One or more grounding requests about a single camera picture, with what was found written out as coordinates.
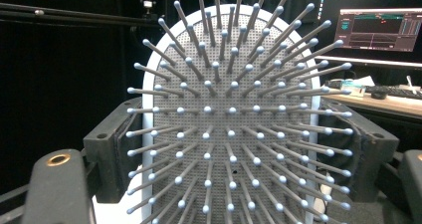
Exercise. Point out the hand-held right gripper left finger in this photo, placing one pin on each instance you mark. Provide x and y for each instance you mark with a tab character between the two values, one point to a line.
111	157

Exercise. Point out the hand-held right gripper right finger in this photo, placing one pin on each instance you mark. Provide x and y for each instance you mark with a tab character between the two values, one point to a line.
371	157

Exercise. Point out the light blue hairbrush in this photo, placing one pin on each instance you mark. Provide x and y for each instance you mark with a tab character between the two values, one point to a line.
219	117

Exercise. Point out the wooden desk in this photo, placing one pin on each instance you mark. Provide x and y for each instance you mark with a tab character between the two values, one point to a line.
398	106

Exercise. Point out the black computer mouse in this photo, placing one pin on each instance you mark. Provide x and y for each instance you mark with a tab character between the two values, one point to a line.
379	94

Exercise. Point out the black keyboard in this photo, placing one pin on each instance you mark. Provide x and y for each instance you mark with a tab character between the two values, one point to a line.
403	92

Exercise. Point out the white papers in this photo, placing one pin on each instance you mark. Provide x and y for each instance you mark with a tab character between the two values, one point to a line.
351	84

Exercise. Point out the computer monitor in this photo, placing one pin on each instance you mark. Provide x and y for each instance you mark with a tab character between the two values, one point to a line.
378	30

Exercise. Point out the black metal bar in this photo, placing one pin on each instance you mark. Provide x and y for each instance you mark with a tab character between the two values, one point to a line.
83	16

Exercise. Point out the camera on stand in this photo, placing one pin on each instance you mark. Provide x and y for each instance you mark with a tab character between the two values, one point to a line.
148	0

